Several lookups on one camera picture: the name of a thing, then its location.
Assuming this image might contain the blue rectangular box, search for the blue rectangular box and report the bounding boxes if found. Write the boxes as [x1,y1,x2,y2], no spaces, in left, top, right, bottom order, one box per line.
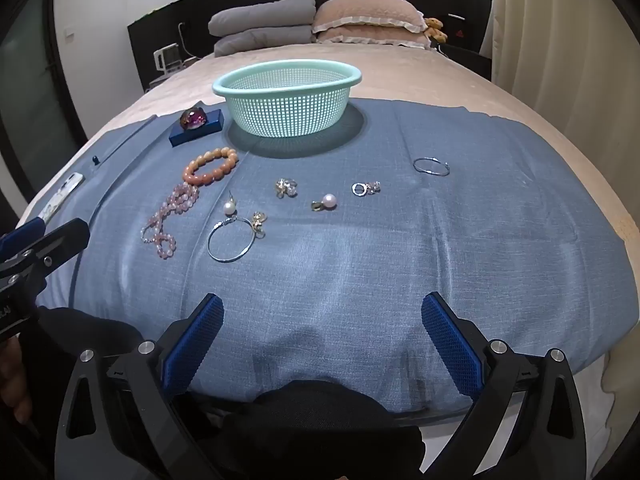
[168,108,224,148]

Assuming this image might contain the grey folded quilt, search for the grey folded quilt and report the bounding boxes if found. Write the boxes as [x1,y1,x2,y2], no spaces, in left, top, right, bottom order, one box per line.
[207,0,317,39]
[213,25,317,58]

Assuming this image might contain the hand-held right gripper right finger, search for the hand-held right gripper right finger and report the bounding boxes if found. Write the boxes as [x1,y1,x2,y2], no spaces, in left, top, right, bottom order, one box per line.
[421,292,588,480]

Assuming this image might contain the gold flower earrings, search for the gold flower earrings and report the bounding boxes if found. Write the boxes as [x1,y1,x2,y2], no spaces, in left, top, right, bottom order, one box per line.
[273,177,300,200]

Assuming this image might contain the patterned phone case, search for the patterned phone case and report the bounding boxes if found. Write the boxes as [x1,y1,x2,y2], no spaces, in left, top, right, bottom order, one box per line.
[42,172,85,221]

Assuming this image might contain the dark glass door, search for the dark glass door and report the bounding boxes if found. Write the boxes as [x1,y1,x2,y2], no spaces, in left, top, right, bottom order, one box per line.
[0,0,92,203]

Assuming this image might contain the blue cloth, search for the blue cloth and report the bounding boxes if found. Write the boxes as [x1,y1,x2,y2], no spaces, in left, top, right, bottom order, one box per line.
[35,97,632,414]

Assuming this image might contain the thin silver hoop bracelet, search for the thin silver hoop bracelet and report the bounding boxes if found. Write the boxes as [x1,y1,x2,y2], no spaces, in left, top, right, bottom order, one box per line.
[412,156,451,177]

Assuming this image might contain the large silver bangle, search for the large silver bangle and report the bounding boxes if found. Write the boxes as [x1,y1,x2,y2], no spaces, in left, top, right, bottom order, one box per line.
[207,214,261,264]

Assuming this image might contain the cream curtain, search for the cream curtain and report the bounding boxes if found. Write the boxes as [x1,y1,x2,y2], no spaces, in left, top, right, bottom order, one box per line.
[491,0,640,173]

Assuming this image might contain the pink frilled pillow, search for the pink frilled pillow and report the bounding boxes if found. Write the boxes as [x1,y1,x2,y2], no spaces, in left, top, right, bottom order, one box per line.
[312,0,426,35]
[315,27,434,51]

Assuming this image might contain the pink bead necklace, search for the pink bead necklace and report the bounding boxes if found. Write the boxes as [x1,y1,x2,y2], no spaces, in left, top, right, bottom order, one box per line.
[141,183,200,261]

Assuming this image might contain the person's left hand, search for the person's left hand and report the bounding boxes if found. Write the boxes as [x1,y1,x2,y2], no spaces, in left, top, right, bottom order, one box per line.
[0,332,32,427]

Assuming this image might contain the white cable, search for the white cable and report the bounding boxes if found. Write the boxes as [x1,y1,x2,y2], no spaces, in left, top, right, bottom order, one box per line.
[176,21,197,62]

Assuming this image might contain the white bedside appliance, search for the white bedside appliance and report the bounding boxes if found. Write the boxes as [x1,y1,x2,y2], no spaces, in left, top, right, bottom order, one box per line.
[152,42,184,74]

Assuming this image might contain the brown teddy bear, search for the brown teddy bear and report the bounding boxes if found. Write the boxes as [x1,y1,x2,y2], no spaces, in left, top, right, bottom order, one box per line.
[423,17,449,45]

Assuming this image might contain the orange bead bracelet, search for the orange bead bracelet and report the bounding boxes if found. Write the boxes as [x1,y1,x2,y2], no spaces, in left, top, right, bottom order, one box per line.
[183,146,240,187]

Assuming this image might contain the purple faceted gem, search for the purple faceted gem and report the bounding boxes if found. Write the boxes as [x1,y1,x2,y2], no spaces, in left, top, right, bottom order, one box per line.
[180,107,209,130]

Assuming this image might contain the person's black clothing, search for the person's black clothing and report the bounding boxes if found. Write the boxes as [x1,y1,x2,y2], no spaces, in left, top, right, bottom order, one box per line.
[37,307,427,480]

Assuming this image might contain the black headboard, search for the black headboard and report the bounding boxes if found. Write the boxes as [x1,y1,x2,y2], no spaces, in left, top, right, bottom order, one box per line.
[127,0,494,94]

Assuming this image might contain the beige bed blanket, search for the beige bed blanket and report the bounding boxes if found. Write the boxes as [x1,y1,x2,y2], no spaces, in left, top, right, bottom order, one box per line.
[15,39,640,401]

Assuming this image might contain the teal plastic mesh basket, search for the teal plastic mesh basket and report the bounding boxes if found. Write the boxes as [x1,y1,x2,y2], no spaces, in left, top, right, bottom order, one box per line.
[212,59,363,139]

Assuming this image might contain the black nightstand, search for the black nightstand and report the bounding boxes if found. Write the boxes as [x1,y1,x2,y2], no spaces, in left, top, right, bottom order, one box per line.
[439,42,494,82]

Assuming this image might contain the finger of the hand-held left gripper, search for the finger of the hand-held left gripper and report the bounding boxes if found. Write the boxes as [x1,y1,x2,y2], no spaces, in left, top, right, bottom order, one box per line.
[0,218,91,292]
[0,216,47,262]

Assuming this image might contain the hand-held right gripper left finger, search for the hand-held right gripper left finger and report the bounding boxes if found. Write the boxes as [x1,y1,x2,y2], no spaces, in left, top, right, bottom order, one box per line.
[54,294,226,480]

